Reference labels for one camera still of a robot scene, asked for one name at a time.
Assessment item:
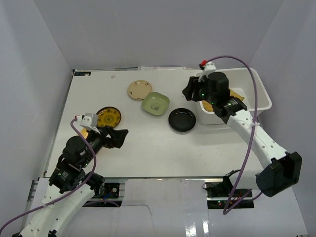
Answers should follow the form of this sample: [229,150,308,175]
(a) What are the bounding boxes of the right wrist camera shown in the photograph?
[198,60,216,81]

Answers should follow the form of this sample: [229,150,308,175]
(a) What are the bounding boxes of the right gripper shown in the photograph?
[183,76,217,105]

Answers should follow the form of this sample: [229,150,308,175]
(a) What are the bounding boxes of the papers behind table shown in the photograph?
[137,66,195,71]

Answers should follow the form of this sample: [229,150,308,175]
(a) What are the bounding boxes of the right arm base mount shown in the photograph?
[202,170,254,210]

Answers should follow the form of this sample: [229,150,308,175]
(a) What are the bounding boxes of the white plastic bin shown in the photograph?
[196,68,272,125]

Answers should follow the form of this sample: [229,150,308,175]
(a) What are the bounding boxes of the green square panda plate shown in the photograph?
[142,92,170,116]

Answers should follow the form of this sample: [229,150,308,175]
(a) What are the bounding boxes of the black round plate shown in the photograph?
[168,108,197,132]

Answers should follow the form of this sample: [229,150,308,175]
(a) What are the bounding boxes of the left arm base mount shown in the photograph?
[83,183,122,207]

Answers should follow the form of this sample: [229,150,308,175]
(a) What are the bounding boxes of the rectangular bamboo tray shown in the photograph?
[202,89,244,112]

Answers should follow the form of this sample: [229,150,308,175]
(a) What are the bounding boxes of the beige round plate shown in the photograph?
[127,80,153,100]

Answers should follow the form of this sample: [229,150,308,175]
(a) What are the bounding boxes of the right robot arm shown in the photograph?
[182,72,302,197]

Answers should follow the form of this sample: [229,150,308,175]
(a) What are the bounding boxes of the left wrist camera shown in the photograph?
[75,113,100,134]

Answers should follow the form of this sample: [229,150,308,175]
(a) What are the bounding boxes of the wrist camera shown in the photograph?
[198,60,216,81]
[75,113,100,134]

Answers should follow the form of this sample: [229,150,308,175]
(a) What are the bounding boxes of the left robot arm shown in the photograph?
[15,126,128,237]

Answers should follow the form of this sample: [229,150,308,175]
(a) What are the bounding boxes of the brown yellow patterned plate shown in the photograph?
[96,106,121,128]

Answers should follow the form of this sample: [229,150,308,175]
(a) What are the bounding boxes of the yellow square panda plate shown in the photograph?
[80,128,88,139]

